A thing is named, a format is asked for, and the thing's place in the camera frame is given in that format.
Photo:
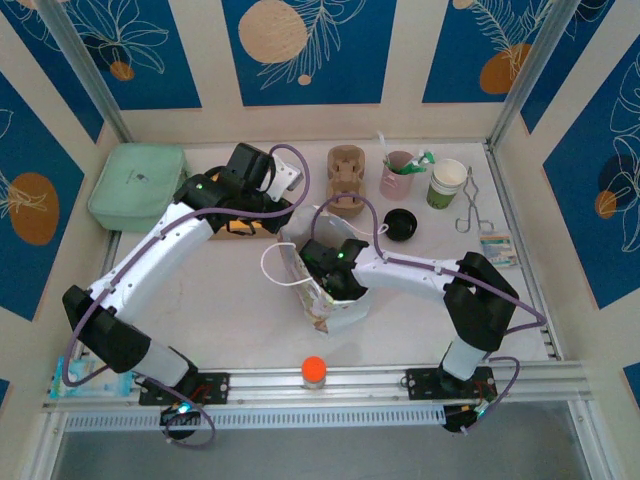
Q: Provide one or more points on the white paper bag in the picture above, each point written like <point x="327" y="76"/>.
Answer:
<point x="345" y="320"/>

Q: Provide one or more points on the green paper cup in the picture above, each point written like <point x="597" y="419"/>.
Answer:
<point x="437" y="197"/>
<point x="450" y="175"/>

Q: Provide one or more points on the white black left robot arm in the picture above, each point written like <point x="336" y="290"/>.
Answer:
<point x="150" y="260"/>

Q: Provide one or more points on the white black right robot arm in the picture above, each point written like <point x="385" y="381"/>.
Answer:
<point x="400" y="272"/>

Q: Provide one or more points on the blue wet wipes pack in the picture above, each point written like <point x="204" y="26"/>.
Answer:
<point x="117" y="386"/>

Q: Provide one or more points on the brown cardboard box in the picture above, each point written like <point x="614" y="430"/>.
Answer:
<point x="220" y="235"/>

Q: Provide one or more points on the black plastic cup lid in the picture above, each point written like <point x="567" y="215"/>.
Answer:
<point x="400" y="225"/>

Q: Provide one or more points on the brown pulp cup carrier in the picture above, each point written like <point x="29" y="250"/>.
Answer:
<point x="345" y="175"/>

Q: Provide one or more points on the pink cup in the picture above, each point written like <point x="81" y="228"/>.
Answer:
<point x="395" y="187"/>

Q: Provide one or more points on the mint green zip case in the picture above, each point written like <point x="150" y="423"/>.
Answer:
<point x="135" y="185"/>

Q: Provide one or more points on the orange push button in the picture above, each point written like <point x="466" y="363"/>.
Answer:
<point x="314" y="369"/>

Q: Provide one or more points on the white wrapped straw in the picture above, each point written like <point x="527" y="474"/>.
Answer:
<point x="381" y="145"/>

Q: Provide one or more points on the green white wrapped stirrer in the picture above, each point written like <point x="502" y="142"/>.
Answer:
<point x="417" y="164"/>

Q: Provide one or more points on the sugar packets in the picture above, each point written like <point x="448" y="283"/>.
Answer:
<point x="500" y="250"/>

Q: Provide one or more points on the black controller board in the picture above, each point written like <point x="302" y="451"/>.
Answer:
<point x="460" y="420"/>
<point x="180" y="415"/>

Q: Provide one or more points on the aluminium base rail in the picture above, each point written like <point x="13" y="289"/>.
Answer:
<point x="360" y="382"/>

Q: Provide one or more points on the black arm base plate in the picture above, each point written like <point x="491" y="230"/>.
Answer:
<point x="420" y="382"/>
<point x="215" y="387"/>

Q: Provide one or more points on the aluminium frame post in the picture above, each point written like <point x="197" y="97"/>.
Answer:
<point x="540" y="50"/>
<point x="85" y="65"/>

